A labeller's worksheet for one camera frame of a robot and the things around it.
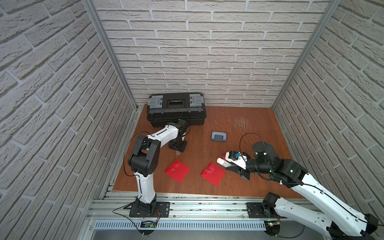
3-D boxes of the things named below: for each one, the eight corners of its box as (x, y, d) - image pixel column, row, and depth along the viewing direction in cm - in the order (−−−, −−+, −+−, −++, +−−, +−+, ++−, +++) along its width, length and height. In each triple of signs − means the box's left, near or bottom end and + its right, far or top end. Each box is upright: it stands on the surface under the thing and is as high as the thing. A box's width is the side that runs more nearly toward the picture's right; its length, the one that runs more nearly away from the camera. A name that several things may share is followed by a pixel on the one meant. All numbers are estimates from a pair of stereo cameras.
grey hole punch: (210, 140, 102) (211, 137, 99) (211, 133, 105) (212, 130, 102) (225, 142, 101) (226, 139, 98) (225, 135, 105) (226, 132, 101)
